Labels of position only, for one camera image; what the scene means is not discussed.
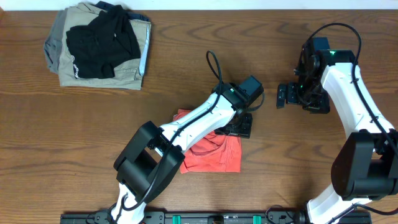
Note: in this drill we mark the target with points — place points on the red orange t-shirt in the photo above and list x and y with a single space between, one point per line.
214 153

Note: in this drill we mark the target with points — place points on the khaki folded garment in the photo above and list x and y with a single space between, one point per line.
128 75

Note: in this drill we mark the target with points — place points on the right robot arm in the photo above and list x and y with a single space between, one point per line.
365 169

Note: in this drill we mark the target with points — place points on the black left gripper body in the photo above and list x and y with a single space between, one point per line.
242 130

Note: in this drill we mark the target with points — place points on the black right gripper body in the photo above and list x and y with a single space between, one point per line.
310 98

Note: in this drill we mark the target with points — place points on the black folded garment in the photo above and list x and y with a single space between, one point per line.
102 45

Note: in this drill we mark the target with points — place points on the black mounting rail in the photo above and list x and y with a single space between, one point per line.
273 216

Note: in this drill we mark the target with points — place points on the grey folded garment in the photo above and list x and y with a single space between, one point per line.
53 42

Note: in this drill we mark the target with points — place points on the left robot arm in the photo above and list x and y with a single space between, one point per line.
154 154

